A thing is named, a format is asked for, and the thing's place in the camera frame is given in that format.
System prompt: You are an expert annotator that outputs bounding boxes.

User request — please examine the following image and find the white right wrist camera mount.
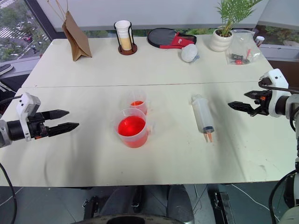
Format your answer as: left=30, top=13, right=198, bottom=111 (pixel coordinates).
left=258, top=68, right=292, bottom=117

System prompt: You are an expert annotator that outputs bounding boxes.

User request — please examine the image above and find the clear plastic bag with parts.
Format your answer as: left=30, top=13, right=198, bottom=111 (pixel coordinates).
left=225, top=29, right=263, bottom=66

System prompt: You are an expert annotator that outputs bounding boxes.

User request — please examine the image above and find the white paper cup stack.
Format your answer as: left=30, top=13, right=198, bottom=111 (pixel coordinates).
left=114, top=20, right=132, bottom=51

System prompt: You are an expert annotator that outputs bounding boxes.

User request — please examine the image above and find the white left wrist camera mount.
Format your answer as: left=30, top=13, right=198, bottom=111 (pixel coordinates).
left=16, top=92, right=42, bottom=142

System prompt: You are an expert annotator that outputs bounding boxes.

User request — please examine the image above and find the brown paper bag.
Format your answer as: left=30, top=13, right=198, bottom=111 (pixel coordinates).
left=46, top=0, right=93, bottom=62

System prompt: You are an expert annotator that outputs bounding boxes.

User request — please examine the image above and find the small beaker with red liquid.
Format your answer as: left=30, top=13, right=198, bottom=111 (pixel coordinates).
left=120, top=90, right=150, bottom=116

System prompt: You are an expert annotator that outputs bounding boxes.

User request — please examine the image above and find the black bag with white stripes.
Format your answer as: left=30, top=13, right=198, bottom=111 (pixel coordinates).
left=0, top=76, right=23, bottom=115

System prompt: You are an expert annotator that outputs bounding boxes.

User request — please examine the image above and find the black window frame pillar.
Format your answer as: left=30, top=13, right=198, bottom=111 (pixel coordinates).
left=25, top=0, right=57, bottom=45

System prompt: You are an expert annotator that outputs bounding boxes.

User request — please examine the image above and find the large clear plastic syringe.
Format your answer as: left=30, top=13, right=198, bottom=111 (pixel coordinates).
left=191, top=94, right=217, bottom=144

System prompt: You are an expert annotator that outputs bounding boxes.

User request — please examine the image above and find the green plant in white pot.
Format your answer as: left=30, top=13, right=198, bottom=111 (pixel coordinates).
left=208, top=0, right=263, bottom=52

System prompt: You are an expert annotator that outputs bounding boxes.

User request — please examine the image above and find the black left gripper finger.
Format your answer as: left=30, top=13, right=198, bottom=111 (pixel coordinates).
left=43, top=109, right=71, bottom=121
left=47, top=122, right=80, bottom=138

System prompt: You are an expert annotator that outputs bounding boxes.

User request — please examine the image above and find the grey rounded leg shape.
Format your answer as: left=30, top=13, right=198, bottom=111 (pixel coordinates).
left=166, top=184, right=195, bottom=224
left=102, top=185, right=146, bottom=217

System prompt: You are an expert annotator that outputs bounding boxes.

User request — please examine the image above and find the black metal floor frame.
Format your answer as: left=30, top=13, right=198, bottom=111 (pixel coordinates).
left=207, top=190, right=236, bottom=224

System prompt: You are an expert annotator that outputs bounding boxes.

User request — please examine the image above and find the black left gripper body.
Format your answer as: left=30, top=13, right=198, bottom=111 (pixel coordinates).
left=27, top=112, right=51, bottom=140

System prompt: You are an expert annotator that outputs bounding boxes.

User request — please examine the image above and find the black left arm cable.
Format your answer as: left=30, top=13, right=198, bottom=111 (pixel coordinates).
left=0, top=95, right=24, bottom=224

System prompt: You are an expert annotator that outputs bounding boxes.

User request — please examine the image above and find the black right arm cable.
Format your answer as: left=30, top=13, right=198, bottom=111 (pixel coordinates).
left=258, top=80, right=299, bottom=224

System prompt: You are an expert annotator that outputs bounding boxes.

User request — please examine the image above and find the thin white floor cable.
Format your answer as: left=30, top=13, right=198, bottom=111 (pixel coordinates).
left=193, top=183, right=271, bottom=212

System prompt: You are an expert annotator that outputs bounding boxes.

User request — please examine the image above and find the white crumpled cloth bundle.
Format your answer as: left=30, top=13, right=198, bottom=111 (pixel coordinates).
left=180, top=43, right=200, bottom=63

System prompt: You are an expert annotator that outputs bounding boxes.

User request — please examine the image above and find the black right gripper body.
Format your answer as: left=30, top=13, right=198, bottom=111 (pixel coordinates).
left=250, top=90, right=273, bottom=117

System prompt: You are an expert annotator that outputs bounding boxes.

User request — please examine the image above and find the cup stack in holder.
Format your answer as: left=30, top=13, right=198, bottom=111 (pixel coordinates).
left=114, top=21, right=138, bottom=56

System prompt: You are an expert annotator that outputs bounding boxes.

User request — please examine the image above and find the large beaker with red liquid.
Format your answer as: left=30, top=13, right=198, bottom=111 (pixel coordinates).
left=114, top=108, right=156, bottom=148

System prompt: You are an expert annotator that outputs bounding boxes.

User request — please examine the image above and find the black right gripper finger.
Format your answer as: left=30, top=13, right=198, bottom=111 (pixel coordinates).
left=228, top=101, right=256, bottom=116
left=243, top=90, right=261, bottom=99

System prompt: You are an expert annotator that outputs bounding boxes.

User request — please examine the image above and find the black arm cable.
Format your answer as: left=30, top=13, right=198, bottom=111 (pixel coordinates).
left=0, top=95, right=24, bottom=224
left=258, top=80, right=299, bottom=224

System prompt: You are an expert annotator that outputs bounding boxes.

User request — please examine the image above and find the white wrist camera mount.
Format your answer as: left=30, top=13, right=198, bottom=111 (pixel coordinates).
left=16, top=92, right=42, bottom=142
left=258, top=68, right=292, bottom=117

